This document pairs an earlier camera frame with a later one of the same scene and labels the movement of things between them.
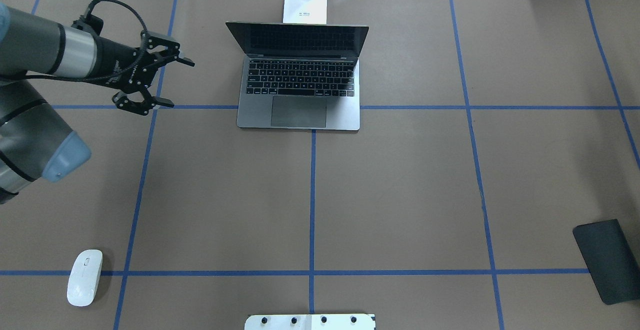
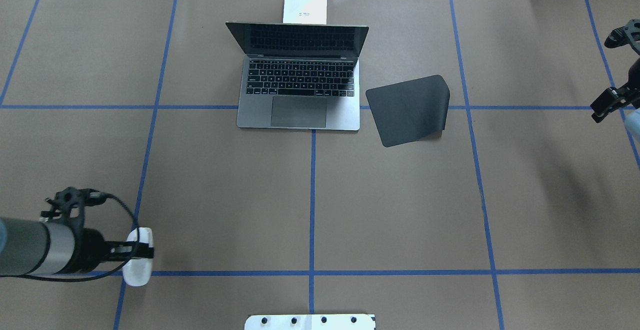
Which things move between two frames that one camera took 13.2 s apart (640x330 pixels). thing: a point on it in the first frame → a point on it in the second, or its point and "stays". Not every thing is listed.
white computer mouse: (84, 278) → (137, 272)
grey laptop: (298, 76) stays
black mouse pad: (610, 260) → (410, 111)
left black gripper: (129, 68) → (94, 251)
